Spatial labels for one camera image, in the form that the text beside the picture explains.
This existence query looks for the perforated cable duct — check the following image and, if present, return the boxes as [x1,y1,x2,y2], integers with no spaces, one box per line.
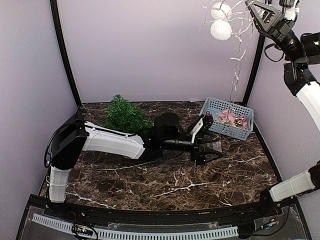
[31,213,240,240]

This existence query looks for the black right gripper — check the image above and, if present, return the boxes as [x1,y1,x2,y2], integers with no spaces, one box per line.
[245,0,305,62]

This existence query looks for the small green christmas tree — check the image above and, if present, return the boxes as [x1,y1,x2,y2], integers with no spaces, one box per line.
[104,94,154,134]

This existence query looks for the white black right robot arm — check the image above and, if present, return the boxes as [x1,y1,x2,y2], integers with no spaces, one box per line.
[245,0,320,217]

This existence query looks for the black frame post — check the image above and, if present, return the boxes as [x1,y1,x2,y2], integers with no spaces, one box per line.
[49,0,82,108]
[242,34,266,106]

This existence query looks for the white ball fairy light string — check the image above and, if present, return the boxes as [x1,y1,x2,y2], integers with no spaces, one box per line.
[198,0,258,116]

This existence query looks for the blue plastic basket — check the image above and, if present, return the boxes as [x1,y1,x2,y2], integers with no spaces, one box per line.
[199,97,254,141]

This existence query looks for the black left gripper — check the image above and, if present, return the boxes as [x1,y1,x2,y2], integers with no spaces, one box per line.
[162,131,224,166]

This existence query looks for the right black frame post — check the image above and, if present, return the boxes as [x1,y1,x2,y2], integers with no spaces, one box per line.
[242,34,266,106]

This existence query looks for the black front rail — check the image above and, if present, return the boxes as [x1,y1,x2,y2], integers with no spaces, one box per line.
[44,202,284,225]

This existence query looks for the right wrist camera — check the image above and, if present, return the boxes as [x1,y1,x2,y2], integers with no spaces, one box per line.
[279,0,300,22]

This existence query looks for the red ornament tag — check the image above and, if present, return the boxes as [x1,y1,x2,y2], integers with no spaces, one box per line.
[204,111,212,117]

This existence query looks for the left black frame post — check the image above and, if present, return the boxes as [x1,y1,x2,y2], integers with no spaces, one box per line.
[49,0,82,108]

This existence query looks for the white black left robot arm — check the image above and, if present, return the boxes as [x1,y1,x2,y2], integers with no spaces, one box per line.
[43,112,223,218]

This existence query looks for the pink bow ornaments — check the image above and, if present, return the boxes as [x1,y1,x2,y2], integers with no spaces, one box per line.
[215,109,248,130]

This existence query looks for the clear battery box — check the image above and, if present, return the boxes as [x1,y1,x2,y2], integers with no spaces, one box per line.
[207,141,222,152]

